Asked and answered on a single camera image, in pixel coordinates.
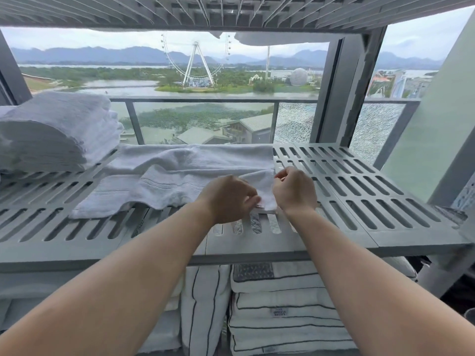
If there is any black plastic bag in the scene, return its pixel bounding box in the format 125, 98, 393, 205
404, 255, 475, 323

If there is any person's left hand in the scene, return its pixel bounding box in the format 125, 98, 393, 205
195, 175, 262, 225

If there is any dark window frame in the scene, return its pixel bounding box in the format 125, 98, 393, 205
310, 31, 366, 145
0, 28, 33, 106

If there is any white ferris wheel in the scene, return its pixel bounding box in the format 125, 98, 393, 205
160, 32, 232, 88

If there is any grey ribbed shelf board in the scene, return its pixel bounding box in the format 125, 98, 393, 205
0, 0, 475, 34

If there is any person's left forearm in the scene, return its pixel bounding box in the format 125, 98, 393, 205
0, 200, 220, 356

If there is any pale green glass partition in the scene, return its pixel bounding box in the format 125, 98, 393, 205
381, 7, 475, 204

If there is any grey slotted shelf board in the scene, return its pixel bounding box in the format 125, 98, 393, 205
0, 142, 474, 273

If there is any stack of folded white towels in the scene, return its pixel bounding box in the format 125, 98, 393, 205
0, 90, 125, 174

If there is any glass balcony railing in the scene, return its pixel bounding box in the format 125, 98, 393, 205
109, 96, 422, 168

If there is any person's right forearm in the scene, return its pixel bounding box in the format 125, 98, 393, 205
285, 208, 475, 356

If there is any person's right hand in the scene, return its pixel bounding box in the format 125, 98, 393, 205
272, 166, 319, 221

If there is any stack of black-piped white pillows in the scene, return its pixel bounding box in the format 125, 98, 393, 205
180, 261, 418, 356

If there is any grey notched shelf post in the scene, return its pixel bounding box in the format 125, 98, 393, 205
417, 136, 475, 299
333, 27, 388, 148

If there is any blue water slide structure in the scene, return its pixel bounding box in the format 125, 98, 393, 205
369, 68, 433, 100

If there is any stack of plain white pillows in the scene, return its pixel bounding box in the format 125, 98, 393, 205
0, 270, 186, 356

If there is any white hand towel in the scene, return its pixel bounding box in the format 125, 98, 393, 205
68, 143, 279, 220

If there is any white hanging sheet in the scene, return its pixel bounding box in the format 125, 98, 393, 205
91, 27, 332, 47

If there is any grey roofed building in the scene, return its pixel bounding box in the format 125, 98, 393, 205
176, 113, 277, 145

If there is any white dome building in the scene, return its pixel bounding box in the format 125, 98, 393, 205
289, 68, 309, 87

